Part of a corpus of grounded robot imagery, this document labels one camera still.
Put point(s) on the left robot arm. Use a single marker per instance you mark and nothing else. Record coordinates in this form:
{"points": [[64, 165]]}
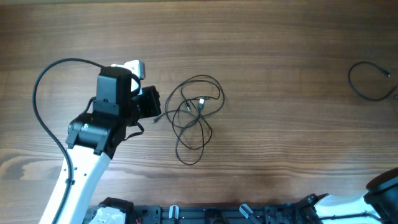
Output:
{"points": [[93, 137]]}

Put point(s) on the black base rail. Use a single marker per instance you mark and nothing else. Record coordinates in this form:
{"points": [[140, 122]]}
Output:
{"points": [[145, 214]]}

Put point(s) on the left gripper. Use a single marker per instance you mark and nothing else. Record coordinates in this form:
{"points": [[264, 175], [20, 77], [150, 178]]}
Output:
{"points": [[150, 94]]}

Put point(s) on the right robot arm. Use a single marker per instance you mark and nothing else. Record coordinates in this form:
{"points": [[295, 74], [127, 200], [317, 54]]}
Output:
{"points": [[377, 205]]}

